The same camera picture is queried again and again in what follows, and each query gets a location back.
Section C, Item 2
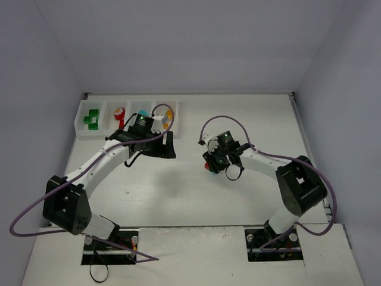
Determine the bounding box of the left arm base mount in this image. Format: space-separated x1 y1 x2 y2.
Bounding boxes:
81 229 139 266

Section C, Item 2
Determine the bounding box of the red round lego brick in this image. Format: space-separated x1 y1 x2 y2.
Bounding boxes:
113 107 125 121

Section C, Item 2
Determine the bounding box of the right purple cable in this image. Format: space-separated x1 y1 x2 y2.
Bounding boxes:
199 115 338 254

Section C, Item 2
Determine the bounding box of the green stepped lego brick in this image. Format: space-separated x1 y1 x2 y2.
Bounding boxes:
88 117 99 130

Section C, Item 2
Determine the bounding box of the yellow round lego brick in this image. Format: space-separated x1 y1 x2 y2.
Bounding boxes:
166 109 173 123

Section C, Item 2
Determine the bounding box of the purple cable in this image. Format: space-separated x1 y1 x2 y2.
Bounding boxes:
199 115 338 254
9 103 160 264

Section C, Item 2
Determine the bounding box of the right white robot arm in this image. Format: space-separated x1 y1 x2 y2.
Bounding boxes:
199 131 327 239

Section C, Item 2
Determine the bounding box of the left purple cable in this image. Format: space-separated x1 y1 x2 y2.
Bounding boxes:
9 103 160 264

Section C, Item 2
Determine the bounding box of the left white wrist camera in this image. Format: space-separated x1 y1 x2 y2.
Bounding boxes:
151 114 170 133

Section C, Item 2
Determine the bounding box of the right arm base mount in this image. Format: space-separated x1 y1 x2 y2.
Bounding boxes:
244 228 304 263

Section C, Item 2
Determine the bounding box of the cyan round lego brick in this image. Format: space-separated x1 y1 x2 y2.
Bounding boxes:
138 110 149 116

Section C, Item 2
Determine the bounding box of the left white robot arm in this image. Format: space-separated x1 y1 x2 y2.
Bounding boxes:
42 114 176 241

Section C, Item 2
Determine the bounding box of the clear plastic sorting tray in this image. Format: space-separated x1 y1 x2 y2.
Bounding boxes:
74 100 180 138

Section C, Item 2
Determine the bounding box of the green lego brick stack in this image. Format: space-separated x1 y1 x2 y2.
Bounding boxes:
88 109 99 117

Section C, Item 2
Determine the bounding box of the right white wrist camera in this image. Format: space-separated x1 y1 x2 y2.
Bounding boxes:
198 133 219 154

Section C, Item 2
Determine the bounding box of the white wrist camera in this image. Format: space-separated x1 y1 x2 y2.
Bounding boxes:
151 114 170 133
198 133 219 154

